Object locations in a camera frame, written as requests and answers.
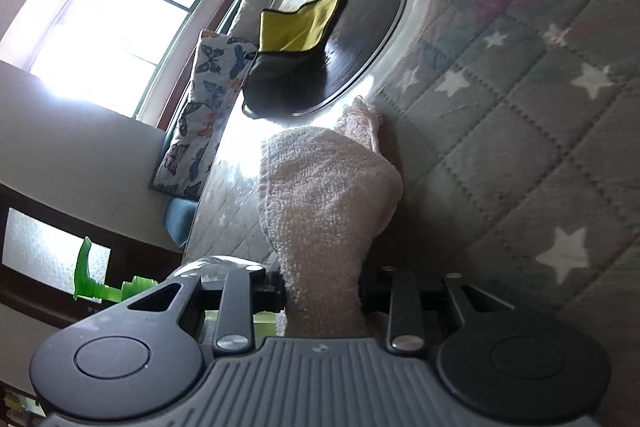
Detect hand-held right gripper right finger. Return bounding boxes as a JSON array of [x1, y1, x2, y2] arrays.
[[359, 265, 517, 354]]

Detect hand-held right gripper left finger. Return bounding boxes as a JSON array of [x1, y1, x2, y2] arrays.
[[126, 267, 288, 354]]

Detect pale pink fluffy towel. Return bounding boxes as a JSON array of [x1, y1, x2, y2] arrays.
[[257, 97, 405, 339]]

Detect clear green pump soap bottle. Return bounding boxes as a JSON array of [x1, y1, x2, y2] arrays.
[[72, 237, 282, 339]]

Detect blue sofa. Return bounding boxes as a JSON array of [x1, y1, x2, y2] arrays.
[[161, 0, 323, 253]]

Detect butterfly print pillow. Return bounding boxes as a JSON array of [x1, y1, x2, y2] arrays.
[[149, 29, 258, 200]]

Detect yellow and grey microfiber cloth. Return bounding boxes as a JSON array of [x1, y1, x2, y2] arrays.
[[241, 0, 348, 120]]

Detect round black table insert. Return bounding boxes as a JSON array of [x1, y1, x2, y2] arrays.
[[260, 0, 435, 120]]

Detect grey cushion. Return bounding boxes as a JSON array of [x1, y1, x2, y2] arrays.
[[227, 0, 282, 40]]

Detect window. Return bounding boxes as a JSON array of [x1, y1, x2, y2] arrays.
[[27, 0, 223, 120]]

